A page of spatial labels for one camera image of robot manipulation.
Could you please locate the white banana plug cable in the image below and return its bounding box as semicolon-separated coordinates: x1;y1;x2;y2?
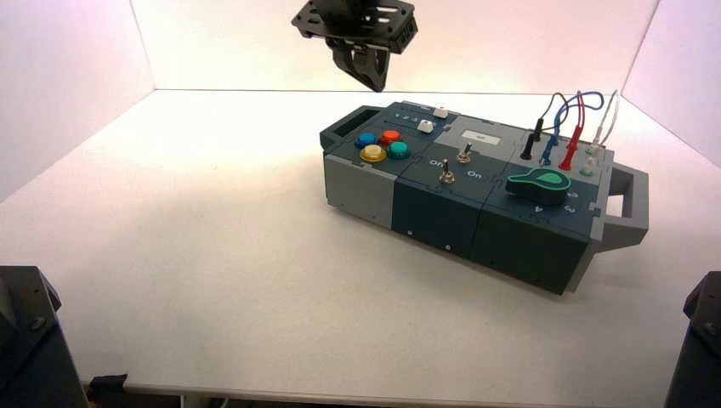
582;89;621;177

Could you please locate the blue banana plug cable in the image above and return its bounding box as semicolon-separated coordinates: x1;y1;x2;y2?
539;91;605;166

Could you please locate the red banana plug cable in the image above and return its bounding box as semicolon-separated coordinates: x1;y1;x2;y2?
559;89;587;172

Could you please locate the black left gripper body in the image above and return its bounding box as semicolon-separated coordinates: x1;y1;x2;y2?
291;0;419;56

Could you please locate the black table edge clamp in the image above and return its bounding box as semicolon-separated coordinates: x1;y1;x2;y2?
84;372;129;408

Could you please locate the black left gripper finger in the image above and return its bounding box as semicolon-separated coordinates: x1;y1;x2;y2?
355;44;393;94
329;39;368;82

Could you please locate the black banana plug cable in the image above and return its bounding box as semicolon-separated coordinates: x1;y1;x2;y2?
519;93;569;162

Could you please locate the grey and blue control box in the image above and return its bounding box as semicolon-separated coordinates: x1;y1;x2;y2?
319;101;650;296

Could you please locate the green and black rotary knob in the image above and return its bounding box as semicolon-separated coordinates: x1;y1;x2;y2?
505;167;572;207

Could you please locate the small white display screen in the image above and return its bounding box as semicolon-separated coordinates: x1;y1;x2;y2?
460;129;502;146

